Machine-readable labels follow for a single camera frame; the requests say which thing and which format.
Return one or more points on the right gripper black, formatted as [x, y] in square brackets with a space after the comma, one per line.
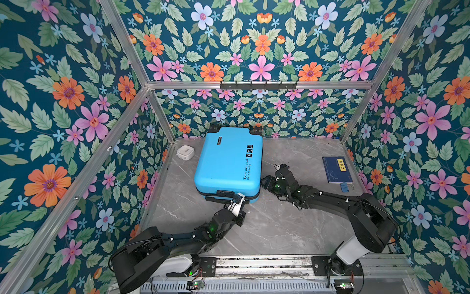
[268, 182]

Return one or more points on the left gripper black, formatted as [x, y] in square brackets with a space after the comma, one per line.
[242, 218]

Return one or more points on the dark blue book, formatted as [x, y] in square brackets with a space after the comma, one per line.
[336, 170]

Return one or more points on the blue suitcase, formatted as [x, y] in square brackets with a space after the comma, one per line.
[230, 163]

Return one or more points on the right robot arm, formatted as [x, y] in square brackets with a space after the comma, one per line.
[372, 225]

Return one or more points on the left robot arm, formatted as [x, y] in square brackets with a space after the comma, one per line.
[136, 261]

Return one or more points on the white round device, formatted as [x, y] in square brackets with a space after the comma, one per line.
[185, 152]

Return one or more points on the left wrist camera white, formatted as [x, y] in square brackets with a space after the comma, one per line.
[236, 204]

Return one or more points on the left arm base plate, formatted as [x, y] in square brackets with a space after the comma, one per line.
[205, 266]

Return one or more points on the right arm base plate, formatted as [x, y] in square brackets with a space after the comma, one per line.
[328, 266]

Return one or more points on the black coat hook rail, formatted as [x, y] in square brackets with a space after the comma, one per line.
[251, 85]

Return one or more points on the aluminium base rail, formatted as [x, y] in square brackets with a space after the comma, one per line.
[374, 266]

